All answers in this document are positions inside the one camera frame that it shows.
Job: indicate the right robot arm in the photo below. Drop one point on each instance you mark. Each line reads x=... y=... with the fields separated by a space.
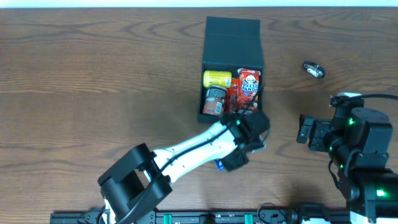
x=356 y=139

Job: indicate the Pringles small can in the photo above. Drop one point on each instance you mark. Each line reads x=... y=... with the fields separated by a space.
x=215 y=100

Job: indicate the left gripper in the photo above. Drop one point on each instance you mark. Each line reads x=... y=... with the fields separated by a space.
x=257 y=121

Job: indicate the dark green box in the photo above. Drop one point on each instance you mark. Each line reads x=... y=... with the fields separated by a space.
x=231 y=44

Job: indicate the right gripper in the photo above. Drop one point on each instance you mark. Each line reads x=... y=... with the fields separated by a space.
x=313 y=134

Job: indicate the Hello Panda red box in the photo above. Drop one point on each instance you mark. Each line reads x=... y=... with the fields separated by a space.
x=247 y=90

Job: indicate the yellow Mentos bottle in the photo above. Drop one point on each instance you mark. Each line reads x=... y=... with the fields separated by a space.
x=213 y=77

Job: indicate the black mounting rail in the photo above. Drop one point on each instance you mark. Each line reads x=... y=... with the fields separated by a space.
x=267 y=213

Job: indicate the red Hacks candy bag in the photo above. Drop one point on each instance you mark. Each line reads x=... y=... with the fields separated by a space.
x=232 y=104

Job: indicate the blue Eclipse mint tin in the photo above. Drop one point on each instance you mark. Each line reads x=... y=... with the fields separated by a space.
x=219 y=164

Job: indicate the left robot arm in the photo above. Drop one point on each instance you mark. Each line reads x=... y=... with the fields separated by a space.
x=136 y=183

